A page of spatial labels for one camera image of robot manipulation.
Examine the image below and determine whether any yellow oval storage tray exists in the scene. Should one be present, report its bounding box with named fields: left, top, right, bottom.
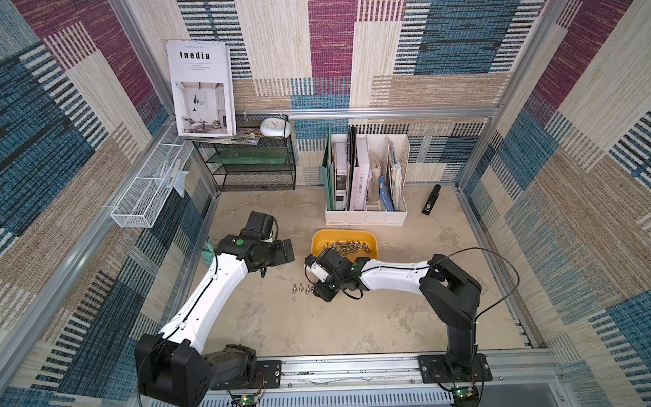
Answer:
left=310, top=229, right=379, bottom=261

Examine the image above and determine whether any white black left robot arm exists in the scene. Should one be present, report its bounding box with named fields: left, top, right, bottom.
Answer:
left=135, top=211, right=294, bottom=406

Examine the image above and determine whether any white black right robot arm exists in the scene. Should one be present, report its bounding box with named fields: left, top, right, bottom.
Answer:
left=305, top=249, right=481, bottom=380

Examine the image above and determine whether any green spray bottle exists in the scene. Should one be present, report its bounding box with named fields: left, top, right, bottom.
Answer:
left=201, top=238, right=216, bottom=268

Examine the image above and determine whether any blue booklet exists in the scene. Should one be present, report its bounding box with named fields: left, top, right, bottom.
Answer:
left=379, top=176, right=395, bottom=212

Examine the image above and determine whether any white pink book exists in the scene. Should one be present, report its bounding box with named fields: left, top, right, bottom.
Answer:
left=349, top=137, right=371, bottom=211

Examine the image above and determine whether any green folder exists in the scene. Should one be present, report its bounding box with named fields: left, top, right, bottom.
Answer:
left=320, top=130, right=335, bottom=211

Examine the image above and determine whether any white perforated file organizer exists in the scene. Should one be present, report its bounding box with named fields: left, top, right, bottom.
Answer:
left=320, top=130, right=410, bottom=227

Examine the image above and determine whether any black stapler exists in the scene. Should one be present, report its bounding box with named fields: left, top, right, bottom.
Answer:
left=421, top=184, right=442, bottom=215

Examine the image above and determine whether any white round alarm clock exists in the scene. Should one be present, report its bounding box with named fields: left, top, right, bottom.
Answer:
left=259, top=117, right=292, bottom=138

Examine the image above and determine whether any white Inedia magazine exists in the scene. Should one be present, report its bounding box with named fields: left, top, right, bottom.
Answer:
left=166, top=40, right=237, bottom=140

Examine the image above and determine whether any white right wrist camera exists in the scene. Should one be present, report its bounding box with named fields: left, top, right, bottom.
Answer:
left=310, top=262, right=329, bottom=282

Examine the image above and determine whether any black wire mesh shelf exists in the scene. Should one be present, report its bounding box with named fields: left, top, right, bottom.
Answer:
left=190, top=114, right=297, bottom=192

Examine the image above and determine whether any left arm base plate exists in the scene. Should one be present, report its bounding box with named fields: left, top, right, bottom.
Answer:
left=249, top=360, right=282, bottom=389

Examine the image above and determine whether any white wire wall basket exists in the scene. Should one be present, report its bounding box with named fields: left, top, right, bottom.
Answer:
left=110, top=142, right=193, bottom=228

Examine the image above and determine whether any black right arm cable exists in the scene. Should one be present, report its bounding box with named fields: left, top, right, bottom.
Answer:
left=431, top=247, right=521, bottom=327

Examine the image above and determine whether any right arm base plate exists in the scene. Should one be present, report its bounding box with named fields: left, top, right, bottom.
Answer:
left=417, top=354, right=493, bottom=383

